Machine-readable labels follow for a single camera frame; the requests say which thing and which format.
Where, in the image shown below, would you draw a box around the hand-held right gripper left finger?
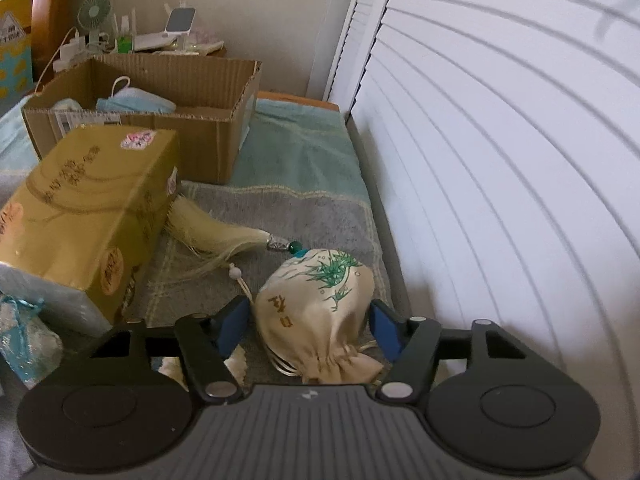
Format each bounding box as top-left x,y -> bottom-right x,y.
89,296 -> 251,404

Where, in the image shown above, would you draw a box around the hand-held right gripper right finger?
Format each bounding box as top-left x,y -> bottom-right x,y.
369,299 -> 531,406

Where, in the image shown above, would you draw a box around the cream knitted scrunchie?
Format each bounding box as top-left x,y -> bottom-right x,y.
159,345 -> 248,396

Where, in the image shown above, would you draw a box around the cream drawstring pouch green print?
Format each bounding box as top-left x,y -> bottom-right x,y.
254,249 -> 385,383

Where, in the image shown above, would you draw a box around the cream tassel with beads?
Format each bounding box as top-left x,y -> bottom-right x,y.
162,195 -> 313,306

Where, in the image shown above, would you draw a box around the cardboard box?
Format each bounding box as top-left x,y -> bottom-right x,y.
21,55 -> 263,186

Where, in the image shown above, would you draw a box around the grey teal checked blanket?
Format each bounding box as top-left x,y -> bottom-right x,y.
0,91 -> 416,480

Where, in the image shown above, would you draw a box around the gold tissue pack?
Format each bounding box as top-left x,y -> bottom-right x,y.
0,127 -> 181,336

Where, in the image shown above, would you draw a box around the teal organza pouch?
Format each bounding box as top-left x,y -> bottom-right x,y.
0,294 -> 65,391

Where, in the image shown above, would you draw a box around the white louvered door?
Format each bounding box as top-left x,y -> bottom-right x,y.
322,0 -> 401,106
347,0 -> 640,480

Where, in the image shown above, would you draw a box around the blue face mask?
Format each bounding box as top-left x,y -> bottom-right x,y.
95,76 -> 178,116

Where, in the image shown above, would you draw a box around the small green bottle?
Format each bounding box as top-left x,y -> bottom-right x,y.
116,10 -> 133,53

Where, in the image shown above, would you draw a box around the white phone on stand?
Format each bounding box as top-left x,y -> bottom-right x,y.
134,2 -> 198,53

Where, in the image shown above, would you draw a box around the white power charger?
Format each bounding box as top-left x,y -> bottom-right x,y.
52,35 -> 88,73

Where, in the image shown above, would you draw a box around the yellow teal paper bag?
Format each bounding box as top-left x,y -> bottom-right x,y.
0,0 -> 35,101

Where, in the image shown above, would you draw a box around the small green desk fan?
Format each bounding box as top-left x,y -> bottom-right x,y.
77,0 -> 113,53

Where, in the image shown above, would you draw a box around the wooden headboard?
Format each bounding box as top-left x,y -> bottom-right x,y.
0,0 -> 76,91

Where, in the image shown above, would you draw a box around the grey bed frame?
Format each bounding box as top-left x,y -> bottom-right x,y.
345,110 -> 436,323

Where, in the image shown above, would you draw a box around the white charger cable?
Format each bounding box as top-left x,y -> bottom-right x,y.
35,27 -> 76,86

